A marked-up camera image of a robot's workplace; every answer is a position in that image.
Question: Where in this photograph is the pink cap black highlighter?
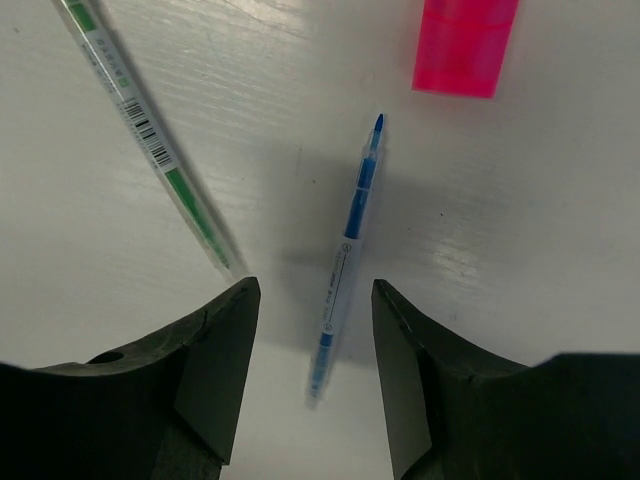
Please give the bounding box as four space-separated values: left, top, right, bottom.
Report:
412 0 519 99

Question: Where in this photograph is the green thin highlighter pen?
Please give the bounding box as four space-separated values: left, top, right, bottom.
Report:
53 1 246 283

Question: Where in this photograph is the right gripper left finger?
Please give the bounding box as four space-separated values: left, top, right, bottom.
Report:
1 277 261 479

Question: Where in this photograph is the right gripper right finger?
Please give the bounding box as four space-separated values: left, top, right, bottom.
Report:
371 280 639 479

